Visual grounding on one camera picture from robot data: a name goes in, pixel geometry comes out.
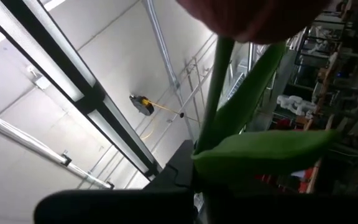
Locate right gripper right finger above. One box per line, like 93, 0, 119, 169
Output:
203, 189, 358, 224

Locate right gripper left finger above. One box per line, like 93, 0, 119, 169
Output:
34, 139, 196, 224

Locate white ceiling pipe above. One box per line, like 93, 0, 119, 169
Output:
0, 104, 115, 190

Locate ceiling light strip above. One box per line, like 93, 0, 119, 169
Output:
0, 0, 163, 182

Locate white junction box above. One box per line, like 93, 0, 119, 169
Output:
26, 64, 52, 91

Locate silver ceiling conduit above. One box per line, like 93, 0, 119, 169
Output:
143, 0, 196, 141

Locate black cable reel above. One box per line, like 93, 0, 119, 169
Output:
129, 94, 200, 123

